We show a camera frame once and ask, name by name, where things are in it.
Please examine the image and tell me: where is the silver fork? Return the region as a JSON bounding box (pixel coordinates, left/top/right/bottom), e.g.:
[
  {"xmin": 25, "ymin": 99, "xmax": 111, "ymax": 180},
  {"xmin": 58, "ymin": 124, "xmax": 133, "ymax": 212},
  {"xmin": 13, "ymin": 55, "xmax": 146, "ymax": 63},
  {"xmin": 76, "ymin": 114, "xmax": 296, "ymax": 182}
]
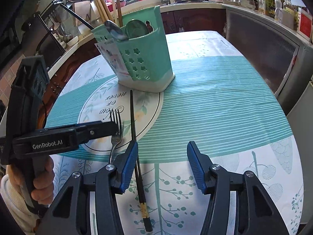
[{"xmin": 109, "ymin": 109, "xmax": 123, "ymax": 164}]

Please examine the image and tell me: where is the black chopstick gold ring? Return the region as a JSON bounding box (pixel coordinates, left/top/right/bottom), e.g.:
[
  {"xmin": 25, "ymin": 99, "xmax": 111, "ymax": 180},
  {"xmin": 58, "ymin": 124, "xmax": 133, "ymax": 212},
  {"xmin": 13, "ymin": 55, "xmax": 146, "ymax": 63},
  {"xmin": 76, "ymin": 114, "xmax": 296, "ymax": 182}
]
[{"xmin": 129, "ymin": 89, "xmax": 153, "ymax": 233}]

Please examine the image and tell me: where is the light wood chopstick patterned end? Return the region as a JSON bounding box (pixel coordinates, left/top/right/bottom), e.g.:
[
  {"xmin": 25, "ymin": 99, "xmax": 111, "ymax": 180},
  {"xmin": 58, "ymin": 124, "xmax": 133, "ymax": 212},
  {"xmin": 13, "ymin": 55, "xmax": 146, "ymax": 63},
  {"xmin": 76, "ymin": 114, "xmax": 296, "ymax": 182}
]
[{"xmin": 95, "ymin": 0, "xmax": 113, "ymax": 22}]

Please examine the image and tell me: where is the black chopstick gold band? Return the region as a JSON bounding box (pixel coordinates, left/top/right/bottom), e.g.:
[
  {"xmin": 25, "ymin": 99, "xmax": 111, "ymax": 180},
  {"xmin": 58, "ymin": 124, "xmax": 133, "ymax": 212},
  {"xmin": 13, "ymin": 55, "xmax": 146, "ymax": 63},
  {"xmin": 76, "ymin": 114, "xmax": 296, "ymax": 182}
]
[{"xmin": 59, "ymin": 3, "xmax": 94, "ymax": 30}]

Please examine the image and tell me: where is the brown wooden chopstick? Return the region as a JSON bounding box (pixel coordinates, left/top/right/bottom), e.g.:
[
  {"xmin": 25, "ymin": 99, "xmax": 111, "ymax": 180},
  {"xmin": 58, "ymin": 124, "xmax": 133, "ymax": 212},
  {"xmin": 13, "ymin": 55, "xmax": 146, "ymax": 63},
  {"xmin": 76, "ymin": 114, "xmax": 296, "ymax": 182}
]
[{"xmin": 116, "ymin": 0, "xmax": 123, "ymax": 27}]

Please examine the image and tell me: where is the silver small spoon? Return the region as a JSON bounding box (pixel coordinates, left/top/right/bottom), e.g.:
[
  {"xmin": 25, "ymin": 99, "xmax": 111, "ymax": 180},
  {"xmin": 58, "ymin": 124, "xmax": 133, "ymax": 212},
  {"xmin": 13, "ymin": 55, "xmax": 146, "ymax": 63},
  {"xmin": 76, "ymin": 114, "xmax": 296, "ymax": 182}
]
[{"xmin": 125, "ymin": 19, "xmax": 150, "ymax": 39}]

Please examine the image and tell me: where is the light wood chopstick red end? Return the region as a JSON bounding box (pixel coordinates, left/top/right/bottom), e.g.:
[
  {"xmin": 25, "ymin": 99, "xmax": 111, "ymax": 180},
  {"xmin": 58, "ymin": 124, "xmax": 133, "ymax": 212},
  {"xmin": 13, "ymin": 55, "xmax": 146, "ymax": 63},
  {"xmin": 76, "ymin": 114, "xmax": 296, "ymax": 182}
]
[{"xmin": 112, "ymin": 0, "xmax": 118, "ymax": 24}]

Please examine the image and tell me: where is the person left hand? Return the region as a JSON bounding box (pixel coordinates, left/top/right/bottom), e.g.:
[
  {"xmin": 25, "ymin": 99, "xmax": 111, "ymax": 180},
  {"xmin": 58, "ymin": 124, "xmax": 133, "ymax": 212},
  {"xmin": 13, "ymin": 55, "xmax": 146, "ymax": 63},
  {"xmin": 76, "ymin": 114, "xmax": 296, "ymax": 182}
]
[{"xmin": 6, "ymin": 156, "xmax": 55, "ymax": 205}]

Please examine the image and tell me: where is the green utensil holder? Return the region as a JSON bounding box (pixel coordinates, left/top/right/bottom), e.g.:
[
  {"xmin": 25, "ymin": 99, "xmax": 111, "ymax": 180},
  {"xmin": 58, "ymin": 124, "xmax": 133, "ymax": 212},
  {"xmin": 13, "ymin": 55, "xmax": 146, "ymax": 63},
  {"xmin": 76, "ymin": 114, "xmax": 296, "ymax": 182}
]
[{"xmin": 92, "ymin": 6, "xmax": 174, "ymax": 93}]

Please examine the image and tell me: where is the teal patterned tablecloth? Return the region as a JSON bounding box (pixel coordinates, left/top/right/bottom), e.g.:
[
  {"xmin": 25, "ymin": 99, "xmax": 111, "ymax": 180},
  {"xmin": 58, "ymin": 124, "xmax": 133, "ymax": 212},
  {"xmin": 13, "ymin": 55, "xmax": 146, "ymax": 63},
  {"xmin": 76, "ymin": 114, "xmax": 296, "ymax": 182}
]
[{"xmin": 47, "ymin": 31, "xmax": 303, "ymax": 234}]

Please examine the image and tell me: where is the grey counter appliance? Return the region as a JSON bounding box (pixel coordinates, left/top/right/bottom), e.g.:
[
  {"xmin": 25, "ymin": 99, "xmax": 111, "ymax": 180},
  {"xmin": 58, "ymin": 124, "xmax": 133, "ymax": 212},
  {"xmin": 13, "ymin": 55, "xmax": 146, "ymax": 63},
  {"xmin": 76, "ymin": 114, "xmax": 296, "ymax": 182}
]
[{"xmin": 223, "ymin": 4, "xmax": 312, "ymax": 114}]

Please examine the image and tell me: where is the red label jar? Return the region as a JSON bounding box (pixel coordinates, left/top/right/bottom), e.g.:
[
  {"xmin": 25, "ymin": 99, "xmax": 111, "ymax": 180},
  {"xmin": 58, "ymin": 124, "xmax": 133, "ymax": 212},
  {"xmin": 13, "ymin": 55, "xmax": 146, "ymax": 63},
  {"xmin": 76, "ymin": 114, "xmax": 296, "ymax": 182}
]
[{"xmin": 297, "ymin": 7, "xmax": 312, "ymax": 41}]

